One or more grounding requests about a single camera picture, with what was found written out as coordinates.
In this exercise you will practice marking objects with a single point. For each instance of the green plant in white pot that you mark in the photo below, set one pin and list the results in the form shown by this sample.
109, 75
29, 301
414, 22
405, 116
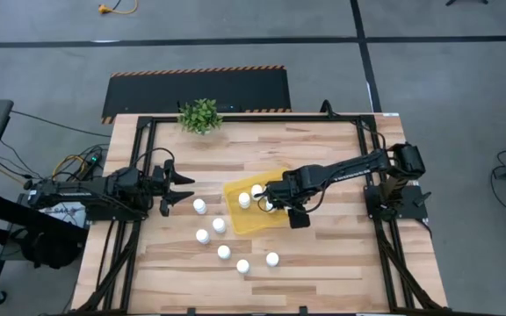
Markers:
200, 116

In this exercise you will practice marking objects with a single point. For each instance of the white printed sheet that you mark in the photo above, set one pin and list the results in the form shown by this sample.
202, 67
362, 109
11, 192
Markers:
59, 213

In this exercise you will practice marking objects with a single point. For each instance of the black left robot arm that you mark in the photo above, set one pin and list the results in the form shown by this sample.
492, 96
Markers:
73, 191

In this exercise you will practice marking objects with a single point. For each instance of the black hazard-striped floor mat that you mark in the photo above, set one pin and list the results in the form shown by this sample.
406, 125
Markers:
200, 90

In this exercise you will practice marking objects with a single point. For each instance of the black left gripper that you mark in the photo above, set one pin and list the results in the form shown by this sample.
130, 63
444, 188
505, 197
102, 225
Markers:
156, 188

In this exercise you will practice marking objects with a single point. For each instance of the black bag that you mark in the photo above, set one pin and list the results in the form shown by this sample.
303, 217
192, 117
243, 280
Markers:
51, 250

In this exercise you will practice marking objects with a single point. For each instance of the black aluminium table frame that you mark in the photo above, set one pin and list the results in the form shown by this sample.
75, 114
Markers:
279, 117

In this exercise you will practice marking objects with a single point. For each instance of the yellow translucent plastic basket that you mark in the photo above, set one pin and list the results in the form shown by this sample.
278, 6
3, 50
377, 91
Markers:
253, 221

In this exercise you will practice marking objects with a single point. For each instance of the black power strip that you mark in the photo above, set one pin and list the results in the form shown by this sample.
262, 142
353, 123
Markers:
92, 160

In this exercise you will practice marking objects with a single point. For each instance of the black wheeled cart frame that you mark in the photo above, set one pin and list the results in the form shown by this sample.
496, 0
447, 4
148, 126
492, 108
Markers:
16, 215

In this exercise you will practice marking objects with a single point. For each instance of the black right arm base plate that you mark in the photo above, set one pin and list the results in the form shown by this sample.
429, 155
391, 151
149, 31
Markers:
415, 211

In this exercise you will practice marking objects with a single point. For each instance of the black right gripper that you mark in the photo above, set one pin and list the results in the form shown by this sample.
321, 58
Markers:
292, 188

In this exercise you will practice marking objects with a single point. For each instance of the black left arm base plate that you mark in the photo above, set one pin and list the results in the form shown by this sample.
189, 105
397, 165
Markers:
117, 216

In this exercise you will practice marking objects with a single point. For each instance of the black chair base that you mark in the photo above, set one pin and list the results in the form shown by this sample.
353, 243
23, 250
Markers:
466, 1

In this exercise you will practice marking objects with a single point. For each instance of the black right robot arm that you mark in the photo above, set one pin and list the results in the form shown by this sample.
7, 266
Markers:
349, 169

